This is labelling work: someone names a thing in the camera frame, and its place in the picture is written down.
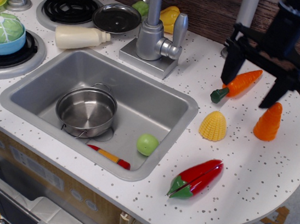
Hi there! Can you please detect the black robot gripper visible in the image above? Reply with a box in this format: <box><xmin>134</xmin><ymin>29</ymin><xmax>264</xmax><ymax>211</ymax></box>
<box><xmin>221</xmin><ymin>2</ymin><xmax>300</xmax><ymax>109</ymax></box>

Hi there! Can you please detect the red toy chili pepper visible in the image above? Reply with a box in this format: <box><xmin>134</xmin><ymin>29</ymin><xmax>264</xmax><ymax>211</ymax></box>
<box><xmin>166</xmin><ymin>159</ymin><xmax>224</xmax><ymax>199</ymax></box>

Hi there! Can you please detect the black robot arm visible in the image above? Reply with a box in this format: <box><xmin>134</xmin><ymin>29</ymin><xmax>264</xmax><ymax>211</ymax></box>
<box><xmin>221</xmin><ymin>0</ymin><xmax>300</xmax><ymax>108</ymax></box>

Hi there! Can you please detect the yellow toy bell pepper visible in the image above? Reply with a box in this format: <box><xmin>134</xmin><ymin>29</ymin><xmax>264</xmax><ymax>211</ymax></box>
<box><xmin>160</xmin><ymin>6</ymin><xmax>180</xmax><ymax>34</ymax></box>

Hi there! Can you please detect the steel pan lid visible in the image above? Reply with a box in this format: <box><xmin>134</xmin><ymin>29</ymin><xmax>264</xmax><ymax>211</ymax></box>
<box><xmin>92</xmin><ymin>3</ymin><xmax>141</xmax><ymax>34</ymax></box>

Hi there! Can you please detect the small steel pan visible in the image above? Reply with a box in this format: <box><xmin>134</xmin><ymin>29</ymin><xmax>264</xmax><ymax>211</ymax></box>
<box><xmin>55</xmin><ymin>83</ymin><xmax>118</xmax><ymax>139</ymax></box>

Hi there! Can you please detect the orange toy carrot with stem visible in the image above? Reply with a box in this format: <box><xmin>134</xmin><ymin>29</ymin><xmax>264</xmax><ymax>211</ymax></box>
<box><xmin>210</xmin><ymin>70</ymin><xmax>263</xmax><ymax>104</ymax></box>

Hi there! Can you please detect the orange toy carrot tip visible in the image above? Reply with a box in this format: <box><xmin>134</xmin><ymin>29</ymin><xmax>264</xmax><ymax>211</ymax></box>
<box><xmin>253</xmin><ymin>102</ymin><xmax>283</xmax><ymax>141</ymax></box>

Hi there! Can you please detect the yellow toy corn piece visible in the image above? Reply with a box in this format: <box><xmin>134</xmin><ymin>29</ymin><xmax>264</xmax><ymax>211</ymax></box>
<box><xmin>199</xmin><ymin>111</ymin><xmax>227</xmax><ymax>142</ymax></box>

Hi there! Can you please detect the silver toy faucet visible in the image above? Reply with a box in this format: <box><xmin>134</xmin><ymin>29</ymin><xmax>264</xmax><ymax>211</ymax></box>
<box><xmin>118</xmin><ymin>0</ymin><xmax>189</xmax><ymax>79</ymax></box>

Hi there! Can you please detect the grey toy sink basin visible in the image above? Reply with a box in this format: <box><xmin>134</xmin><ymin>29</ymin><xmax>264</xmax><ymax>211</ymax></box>
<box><xmin>0</xmin><ymin>49</ymin><xmax>198</xmax><ymax>181</ymax></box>

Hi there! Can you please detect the green toy vegetable piece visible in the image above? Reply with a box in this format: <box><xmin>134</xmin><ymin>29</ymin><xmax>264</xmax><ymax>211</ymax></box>
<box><xmin>132</xmin><ymin>0</ymin><xmax>149</xmax><ymax>16</ymax></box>

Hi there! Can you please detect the green toy apple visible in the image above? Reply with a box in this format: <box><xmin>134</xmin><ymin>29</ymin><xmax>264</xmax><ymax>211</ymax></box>
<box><xmin>136</xmin><ymin>133</ymin><xmax>159</xmax><ymax>157</ymax></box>

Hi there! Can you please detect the red yellow toy utensil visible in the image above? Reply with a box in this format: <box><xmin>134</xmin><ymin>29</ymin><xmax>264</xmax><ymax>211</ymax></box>
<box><xmin>88</xmin><ymin>144</ymin><xmax>131</xmax><ymax>170</ymax></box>

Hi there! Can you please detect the cream plastic bottle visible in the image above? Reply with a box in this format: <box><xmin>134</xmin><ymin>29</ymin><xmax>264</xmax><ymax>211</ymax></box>
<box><xmin>55</xmin><ymin>25</ymin><xmax>111</xmax><ymax>49</ymax></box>

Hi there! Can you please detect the black stove burner middle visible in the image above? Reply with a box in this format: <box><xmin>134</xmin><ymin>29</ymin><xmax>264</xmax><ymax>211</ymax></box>
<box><xmin>36</xmin><ymin>0</ymin><xmax>102</xmax><ymax>31</ymax></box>

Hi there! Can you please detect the grey stove knob near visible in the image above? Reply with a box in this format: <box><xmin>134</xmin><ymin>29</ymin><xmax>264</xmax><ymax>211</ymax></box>
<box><xmin>4</xmin><ymin>0</ymin><xmax>32</xmax><ymax>12</ymax></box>

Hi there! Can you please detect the blue toy bowl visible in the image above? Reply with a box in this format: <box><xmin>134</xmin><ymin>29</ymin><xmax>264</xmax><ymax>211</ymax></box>
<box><xmin>0</xmin><ymin>26</ymin><xmax>26</xmax><ymax>56</ymax></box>

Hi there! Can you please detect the green toy cabbage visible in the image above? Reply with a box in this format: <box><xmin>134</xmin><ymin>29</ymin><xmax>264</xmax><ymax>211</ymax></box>
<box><xmin>0</xmin><ymin>13</ymin><xmax>25</xmax><ymax>44</ymax></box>

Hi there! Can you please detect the toy oven door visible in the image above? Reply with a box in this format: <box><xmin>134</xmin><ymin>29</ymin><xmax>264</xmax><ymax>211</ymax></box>
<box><xmin>0</xmin><ymin>160</ymin><xmax>98</xmax><ymax>224</ymax></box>

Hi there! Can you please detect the grey vertical post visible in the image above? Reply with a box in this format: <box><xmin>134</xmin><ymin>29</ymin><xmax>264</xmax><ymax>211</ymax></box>
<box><xmin>235</xmin><ymin>0</ymin><xmax>259</xmax><ymax>28</ymax></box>

